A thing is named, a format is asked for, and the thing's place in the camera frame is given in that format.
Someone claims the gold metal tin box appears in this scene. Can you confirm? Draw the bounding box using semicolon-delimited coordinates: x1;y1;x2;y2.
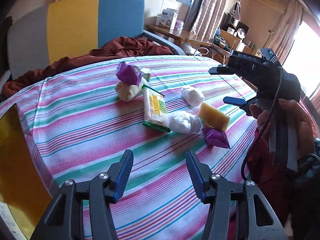
1;105;52;239

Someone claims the yellow sponge wedge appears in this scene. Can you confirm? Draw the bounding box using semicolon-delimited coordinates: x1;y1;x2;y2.
198;102;230;131

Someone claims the person right hand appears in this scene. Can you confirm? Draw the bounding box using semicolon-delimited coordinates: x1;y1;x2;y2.
249;99;315;159

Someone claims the white plastic bag bundle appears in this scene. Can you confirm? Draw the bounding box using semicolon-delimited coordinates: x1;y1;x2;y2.
165;111;202;134

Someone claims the purple snack packet front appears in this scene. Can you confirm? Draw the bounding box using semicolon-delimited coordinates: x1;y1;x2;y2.
202;127;230;149

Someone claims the grey yellow blue headboard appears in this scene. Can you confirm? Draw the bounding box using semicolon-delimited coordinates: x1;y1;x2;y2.
7;0;145;79

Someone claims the wooden shelf unit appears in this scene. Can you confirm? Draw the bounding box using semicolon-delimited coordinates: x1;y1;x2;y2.
212;0;252;54

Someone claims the white appliance box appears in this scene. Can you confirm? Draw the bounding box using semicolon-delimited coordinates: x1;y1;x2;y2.
156;8;178;30

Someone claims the beige sock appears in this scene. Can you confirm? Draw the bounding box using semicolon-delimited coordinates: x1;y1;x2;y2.
115;78;149;102

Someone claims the green yellow biscuit pack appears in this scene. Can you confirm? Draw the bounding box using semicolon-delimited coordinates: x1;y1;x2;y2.
142;85;171;133

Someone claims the purple snack packet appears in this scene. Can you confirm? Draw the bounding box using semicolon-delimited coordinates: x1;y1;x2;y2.
116;61;143;86
202;127;230;149

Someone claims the striped bed sheet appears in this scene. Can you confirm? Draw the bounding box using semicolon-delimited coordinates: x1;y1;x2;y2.
1;55;257;239

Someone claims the pink patterned curtain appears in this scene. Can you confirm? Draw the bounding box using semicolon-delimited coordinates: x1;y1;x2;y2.
190;0;227;41

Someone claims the maroon blanket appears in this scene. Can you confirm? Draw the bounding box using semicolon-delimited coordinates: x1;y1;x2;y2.
1;36;173;101

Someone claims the white plastic bag ball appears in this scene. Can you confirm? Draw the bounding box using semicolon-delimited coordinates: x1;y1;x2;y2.
181;86;204;107

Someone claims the wooden bedside desk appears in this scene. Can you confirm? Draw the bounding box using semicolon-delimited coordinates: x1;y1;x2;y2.
145;24;212;55

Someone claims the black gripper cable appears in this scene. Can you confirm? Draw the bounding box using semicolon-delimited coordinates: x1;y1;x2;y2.
240;62;283;186

